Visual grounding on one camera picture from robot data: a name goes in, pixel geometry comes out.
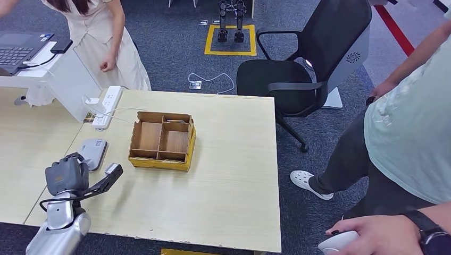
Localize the guest person's left hand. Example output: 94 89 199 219
99 58 117 73

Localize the operator person's left hand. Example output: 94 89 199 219
325 215 423 255

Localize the operator person's right hand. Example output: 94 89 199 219
368 80 397 103

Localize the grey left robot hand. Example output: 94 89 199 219
45 153 90 197

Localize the white handheld controller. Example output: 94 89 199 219
318 230 360 255

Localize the wooden divided box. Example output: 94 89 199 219
127 111 197 173

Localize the guest person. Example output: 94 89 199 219
0 0 152 91

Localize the operator person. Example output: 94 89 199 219
290 10 451 255

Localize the white power strip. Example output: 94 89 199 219
92 86 123 130

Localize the white desk shelf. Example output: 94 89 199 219
0 41 103 123

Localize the black wrist watch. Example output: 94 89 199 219
402 209 451 255

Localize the red floor tape line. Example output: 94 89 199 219
374 5 416 57

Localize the crumpled clear plastic bag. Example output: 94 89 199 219
24 86 58 107

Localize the dark grey laptop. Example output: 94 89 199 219
0 31 55 77

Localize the operator's right white shoe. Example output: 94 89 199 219
290 170 335 201

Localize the black office chair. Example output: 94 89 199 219
236 0 373 153

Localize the yellow floor tape marker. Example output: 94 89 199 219
204 23 257 57
161 248 226 255

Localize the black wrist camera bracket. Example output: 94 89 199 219
74 164 124 202

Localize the white charger cable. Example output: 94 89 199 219
82 94 147 126

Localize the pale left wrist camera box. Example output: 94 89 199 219
104 162 121 176

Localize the black adapter cable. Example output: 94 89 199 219
18 53 57 69

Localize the white floor cable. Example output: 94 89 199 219
187 72 236 95

